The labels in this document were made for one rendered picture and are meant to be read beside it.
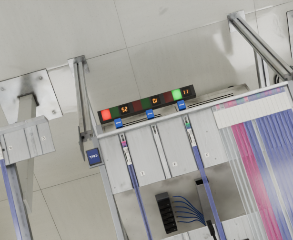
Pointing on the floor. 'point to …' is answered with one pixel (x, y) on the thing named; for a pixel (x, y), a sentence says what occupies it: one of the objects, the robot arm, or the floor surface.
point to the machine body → (179, 184)
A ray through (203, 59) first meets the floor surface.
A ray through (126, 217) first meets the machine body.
